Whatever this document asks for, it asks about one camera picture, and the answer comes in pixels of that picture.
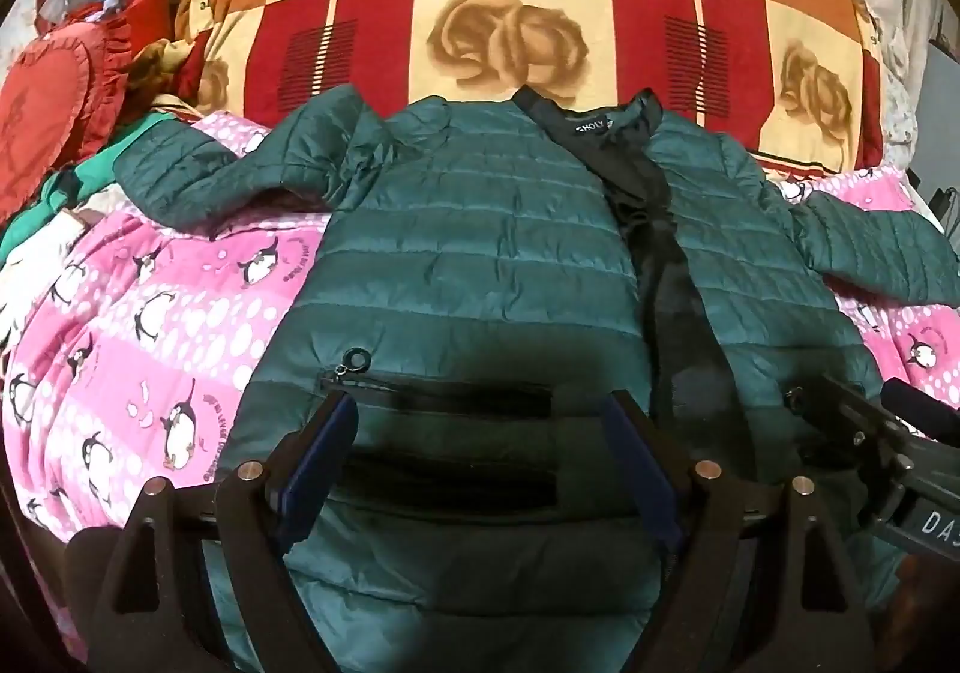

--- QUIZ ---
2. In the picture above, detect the red cloth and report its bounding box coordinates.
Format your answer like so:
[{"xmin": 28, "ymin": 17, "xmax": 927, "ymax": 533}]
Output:
[{"xmin": 124, "ymin": 0, "xmax": 207, "ymax": 107}]

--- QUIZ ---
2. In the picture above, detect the pink penguin print blanket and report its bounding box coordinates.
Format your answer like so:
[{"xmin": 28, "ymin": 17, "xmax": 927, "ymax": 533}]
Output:
[{"xmin": 0, "ymin": 110, "xmax": 960, "ymax": 573}]

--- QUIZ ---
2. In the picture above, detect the dark green puffer jacket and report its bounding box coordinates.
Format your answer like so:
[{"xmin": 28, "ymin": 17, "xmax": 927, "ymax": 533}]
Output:
[{"xmin": 112, "ymin": 83, "xmax": 960, "ymax": 673}]

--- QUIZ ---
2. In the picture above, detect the yellow brown patterned cloth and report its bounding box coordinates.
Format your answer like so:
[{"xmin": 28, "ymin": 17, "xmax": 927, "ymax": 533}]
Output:
[{"xmin": 127, "ymin": 35, "xmax": 200, "ymax": 107}]

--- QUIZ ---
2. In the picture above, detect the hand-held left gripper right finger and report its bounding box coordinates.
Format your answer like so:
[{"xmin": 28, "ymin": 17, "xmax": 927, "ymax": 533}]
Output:
[{"xmin": 600, "ymin": 388, "xmax": 880, "ymax": 673}]

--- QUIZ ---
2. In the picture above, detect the red ruffled cushion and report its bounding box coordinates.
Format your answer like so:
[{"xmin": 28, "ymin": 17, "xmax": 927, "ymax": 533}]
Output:
[{"xmin": 0, "ymin": 11, "xmax": 140, "ymax": 224}]

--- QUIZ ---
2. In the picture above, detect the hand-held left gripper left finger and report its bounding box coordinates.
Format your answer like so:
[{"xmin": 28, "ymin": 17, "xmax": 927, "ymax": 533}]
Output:
[{"xmin": 86, "ymin": 388, "xmax": 361, "ymax": 673}]

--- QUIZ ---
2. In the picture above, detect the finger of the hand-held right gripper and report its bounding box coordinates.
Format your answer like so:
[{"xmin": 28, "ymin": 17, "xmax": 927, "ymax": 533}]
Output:
[{"xmin": 784, "ymin": 373, "xmax": 912, "ymax": 453}]

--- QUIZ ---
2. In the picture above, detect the green cloth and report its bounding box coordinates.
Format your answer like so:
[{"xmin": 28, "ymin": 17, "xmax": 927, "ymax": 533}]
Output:
[{"xmin": 0, "ymin": 110, "xmax": 192, "ymax": 250}]

